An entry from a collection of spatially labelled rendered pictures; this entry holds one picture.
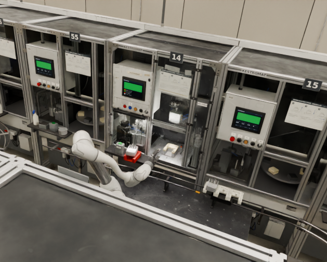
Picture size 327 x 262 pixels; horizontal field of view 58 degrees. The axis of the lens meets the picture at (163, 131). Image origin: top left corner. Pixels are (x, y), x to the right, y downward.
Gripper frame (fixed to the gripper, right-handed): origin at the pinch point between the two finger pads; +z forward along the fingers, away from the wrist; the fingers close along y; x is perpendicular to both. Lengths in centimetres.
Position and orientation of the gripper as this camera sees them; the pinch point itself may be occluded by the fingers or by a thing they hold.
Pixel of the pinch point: (158, 153)
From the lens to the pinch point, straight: 282.5
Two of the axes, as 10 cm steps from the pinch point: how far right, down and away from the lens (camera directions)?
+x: -9.2, -2.6, 2.9
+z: 3.8, -4.2, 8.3
